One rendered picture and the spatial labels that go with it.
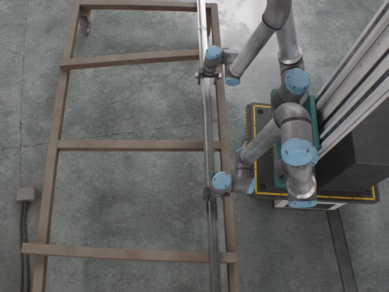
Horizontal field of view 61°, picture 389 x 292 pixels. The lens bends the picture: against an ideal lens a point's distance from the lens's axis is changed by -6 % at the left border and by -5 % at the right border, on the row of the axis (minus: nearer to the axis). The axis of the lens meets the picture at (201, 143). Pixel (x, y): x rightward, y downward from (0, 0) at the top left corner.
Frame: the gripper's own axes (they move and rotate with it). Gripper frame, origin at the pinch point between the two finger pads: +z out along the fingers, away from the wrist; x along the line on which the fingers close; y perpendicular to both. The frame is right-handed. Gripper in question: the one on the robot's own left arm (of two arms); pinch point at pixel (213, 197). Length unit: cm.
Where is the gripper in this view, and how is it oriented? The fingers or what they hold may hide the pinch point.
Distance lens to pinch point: 207.8
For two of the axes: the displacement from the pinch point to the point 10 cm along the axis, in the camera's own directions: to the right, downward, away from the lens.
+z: -1.0, 4.0, 9.1
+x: 9.9, 0.0, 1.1
